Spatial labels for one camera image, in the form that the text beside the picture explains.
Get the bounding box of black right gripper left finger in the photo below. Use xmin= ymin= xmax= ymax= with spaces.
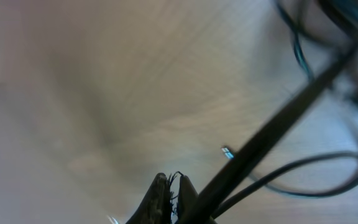
xmin=126 ymin=173 xmax=172 ymax=224

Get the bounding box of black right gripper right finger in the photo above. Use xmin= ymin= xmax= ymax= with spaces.
xmin=176 ymin=174 xmax=218 ymax=224

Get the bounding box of black thick cable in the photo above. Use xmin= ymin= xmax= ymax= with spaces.
xmin=175 ymin=37 xmax=358 ymax=224

